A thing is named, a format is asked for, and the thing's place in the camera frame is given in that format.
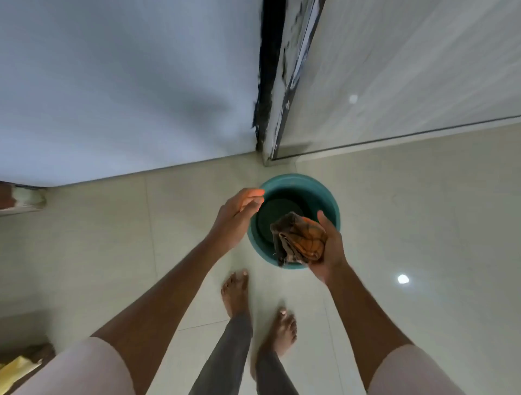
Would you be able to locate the person's right hand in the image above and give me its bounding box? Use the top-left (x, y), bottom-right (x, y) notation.
top-left (307, 210), bottom-right (349, 285)

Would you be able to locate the person's left hand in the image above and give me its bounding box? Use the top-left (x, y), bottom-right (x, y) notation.
top-left (207, 187), bottom-right (266, 254)

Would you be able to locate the orange brown patterned cloth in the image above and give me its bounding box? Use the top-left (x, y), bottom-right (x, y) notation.
top-left (270, 211), bottom-right (328, 267)

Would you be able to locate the person's left forearm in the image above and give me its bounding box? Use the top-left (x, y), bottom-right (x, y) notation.
top-left (90, 236), bottom-right (233, 395)

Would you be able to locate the person's right forearm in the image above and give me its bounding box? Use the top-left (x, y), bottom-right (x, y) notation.
top-left (324, 262), bottom-right (415, 391)

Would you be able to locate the teal plastic bucket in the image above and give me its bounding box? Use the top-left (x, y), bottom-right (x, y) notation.
top-left (247, 174), bottom-right (342, 271)

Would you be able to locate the person's left foot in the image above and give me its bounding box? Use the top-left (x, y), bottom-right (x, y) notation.
top-left (221, 269), bottom-right (250, 323)

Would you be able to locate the person's foot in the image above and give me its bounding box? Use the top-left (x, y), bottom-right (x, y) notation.
top-left (250, 307), bottom-right (298, 381)
top-left (221, 269), bottom-right (250, 323)

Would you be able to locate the person's right foot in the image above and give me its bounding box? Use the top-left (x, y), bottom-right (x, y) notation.
top-left (250, 307), bottom-right (298, 381)

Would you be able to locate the person's right grey legging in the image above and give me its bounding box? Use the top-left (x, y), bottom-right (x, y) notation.
top-left (254, 347), bottom-right (300, 395)

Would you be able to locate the person's grey legging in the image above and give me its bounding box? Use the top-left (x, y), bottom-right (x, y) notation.
top-left (188, 310), bottom-right (253, 395)
top-left (254, 347), bottom-right (300, 395)

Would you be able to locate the person's left grey legging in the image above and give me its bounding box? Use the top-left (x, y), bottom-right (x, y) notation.
top-left (188, 310), bottom-right (253, 395)

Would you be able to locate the person's right pale sleeve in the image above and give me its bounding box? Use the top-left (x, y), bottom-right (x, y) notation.
top-left (366, 345), bottom-right (467, 395)

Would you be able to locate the person's pale sleeve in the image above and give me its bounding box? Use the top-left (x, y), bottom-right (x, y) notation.
top-left (11, 336), bottom-right (137, 395)
top-left (366, 345), bottom-right (467, 395)

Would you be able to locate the brown and white ledge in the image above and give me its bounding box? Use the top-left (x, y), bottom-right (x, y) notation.
top-left (0, 181), bottom-right (47, 216)

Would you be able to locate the person's left pale sleeve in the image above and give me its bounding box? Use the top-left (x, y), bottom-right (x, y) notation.
top-left (11, 336), bottom-right (137, 395)

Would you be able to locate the yellow cloth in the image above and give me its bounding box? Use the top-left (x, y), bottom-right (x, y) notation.
top-left (0, 356), bottom-right (43, 394)

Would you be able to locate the peeling white door frame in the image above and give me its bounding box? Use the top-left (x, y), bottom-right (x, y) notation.
top-left (252, 0), bottom-right (326, 165)

